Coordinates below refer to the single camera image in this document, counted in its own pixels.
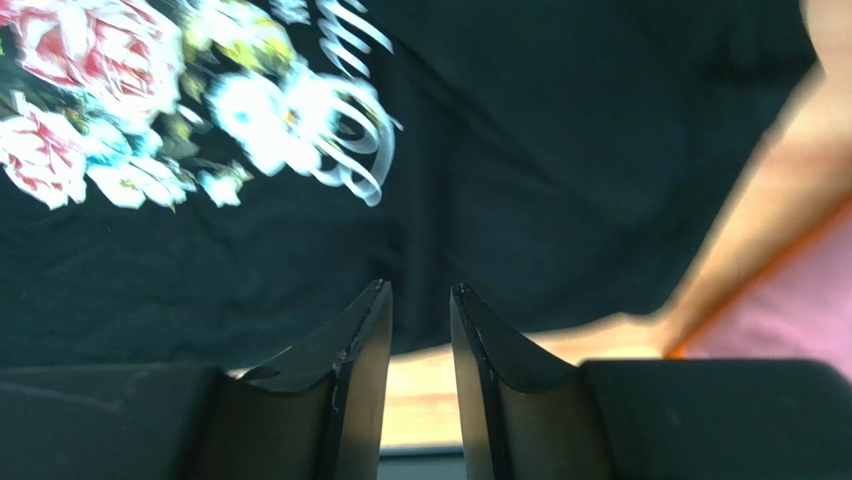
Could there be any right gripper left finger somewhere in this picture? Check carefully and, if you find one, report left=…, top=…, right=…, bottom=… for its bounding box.
left=1, top=280, right=393, bottom=479

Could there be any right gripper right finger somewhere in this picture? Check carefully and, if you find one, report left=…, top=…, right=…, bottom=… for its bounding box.
left=450, top=285, right=851, bottom=479

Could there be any black floral t shirt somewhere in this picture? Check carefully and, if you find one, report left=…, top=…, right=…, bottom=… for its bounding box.
left=1, top=1, right=817, bottom=369

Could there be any folded orange t shirt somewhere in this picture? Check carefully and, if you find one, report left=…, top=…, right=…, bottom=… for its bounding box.
left=663, top=197, right=851, bottom=360

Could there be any folded pink t shirt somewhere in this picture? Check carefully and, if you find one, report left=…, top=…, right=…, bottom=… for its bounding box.
left=667, top=203, right=851, bottom=377

